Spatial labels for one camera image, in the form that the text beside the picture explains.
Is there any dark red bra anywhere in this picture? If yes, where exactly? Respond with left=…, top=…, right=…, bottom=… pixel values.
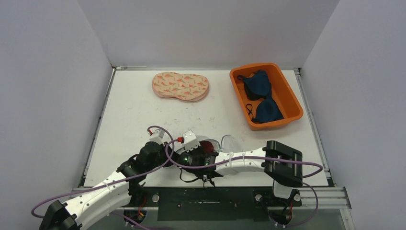
left=200, top=141, right=215, bottom=154

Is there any white mesh cylindrical laundry bag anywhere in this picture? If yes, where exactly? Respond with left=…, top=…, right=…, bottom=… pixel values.
left=196, top=135, right=243, bottom=153

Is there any pink carrot-print laundry bag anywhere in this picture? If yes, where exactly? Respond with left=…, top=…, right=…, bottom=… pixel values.
left=152, top=72, right=209, bottom=102

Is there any navy blue bra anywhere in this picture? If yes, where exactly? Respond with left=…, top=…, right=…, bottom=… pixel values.
left=237, top=70, right=284, bottom=124

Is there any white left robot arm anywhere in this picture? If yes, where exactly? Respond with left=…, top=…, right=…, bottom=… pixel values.
left=39, top=141, right=172, bottom=230

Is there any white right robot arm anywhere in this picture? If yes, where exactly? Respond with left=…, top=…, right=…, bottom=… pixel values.
left=174, top=140, right=303, bottom=206

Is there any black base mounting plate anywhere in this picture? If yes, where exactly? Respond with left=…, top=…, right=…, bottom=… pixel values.
left=124, top=187, right=302, bottom=221

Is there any orange plastic bin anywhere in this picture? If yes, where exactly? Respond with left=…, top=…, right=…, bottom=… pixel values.
left=230, top=63, right=304, bottom=131

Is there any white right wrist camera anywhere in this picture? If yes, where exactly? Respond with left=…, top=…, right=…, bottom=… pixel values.
left=178, top=130, right=200, bottom=152

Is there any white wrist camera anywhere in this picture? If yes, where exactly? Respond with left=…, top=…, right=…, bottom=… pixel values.
left=178, top=130, right=200, bottom=152
left=149, top=129, right=165, bottom=145

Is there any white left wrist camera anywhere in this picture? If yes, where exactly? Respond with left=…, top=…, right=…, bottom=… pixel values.
left=149, top=129, right=165, bottom=145

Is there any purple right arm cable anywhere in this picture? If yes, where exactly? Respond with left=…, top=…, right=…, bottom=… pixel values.
left=165, top=138, right=324, bottom=178

